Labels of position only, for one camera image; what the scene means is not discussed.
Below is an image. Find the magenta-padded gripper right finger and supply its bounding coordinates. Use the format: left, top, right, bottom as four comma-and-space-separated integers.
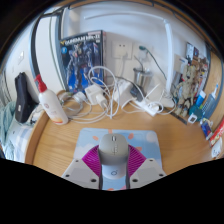
125, 145, 167, 190

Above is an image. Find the grey computer mouse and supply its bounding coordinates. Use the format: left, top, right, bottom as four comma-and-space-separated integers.
97, 133, 130, 181

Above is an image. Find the blue robot model kit box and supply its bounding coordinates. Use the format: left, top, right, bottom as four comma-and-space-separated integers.
59, 29, 107, 94

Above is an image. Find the green-headed gooseneck light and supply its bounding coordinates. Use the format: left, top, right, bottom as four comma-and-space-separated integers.
139, 45, 168, 81

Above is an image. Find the metal cup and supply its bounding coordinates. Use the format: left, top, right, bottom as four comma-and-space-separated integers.
133, 67, 153, 93

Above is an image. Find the small white desk clock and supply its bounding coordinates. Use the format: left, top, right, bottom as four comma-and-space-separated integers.
187, 113, 198, 124

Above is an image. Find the white red-pump lotion bottle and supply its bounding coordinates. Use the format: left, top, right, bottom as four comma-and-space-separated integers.
34, 73, 70, 126

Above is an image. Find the teal round dish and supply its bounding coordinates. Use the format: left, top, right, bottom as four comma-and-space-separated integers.
189, 104, 204, 123

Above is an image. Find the colourful printed box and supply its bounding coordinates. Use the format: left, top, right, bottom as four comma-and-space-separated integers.
184, 41, 211, 101

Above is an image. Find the white power strip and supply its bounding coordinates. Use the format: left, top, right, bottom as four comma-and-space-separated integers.
133, 98, 160, 117

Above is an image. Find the teal blanket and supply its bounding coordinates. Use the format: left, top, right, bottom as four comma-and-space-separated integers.
0, 101, 16, 161

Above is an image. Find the white wall socket plate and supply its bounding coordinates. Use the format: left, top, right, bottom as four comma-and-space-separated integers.
111, 40, 133, 60

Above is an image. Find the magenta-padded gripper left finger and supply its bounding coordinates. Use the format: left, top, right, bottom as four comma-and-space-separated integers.
61, 145, 103, 190

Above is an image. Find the black bag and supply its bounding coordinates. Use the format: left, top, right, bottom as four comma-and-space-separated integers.
14, 71, 38, 124

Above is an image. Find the plaid bed cover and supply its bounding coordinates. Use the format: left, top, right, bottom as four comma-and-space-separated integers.
6, 119, 34, 164

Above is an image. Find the brown tree figure toy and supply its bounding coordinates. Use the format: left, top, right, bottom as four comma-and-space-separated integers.
176, 66, 198, 118

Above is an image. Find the white power adapter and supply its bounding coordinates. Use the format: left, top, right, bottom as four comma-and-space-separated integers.
84, 83, 108, 108

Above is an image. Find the pastel sun-and-cloud mouse pad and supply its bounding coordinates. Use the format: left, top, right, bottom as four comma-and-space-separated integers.
71, 128, 164, 192

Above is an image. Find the blue spray bottle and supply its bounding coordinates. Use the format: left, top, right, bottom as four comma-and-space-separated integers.
201, 83, 220, 120

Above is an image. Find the blue white-capped tube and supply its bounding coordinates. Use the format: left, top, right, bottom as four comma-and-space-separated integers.
194, 89, 208, 109

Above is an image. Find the blue tissue pack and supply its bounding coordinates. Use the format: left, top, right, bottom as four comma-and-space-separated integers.
200, 119, 214, 138

